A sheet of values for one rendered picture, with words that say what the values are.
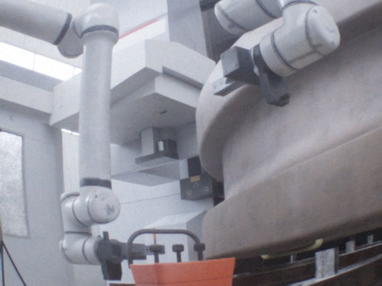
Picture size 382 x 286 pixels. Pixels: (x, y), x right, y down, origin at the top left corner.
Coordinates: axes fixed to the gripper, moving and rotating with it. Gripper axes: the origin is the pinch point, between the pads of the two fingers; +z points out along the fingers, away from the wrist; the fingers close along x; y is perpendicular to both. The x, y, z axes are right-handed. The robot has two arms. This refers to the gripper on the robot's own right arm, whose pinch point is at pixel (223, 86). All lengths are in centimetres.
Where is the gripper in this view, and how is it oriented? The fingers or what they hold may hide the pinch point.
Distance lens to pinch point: 100.3
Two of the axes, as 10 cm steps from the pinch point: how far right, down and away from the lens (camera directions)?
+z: -5.3, 3.0, 7.9
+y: -0.7, -9.5, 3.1
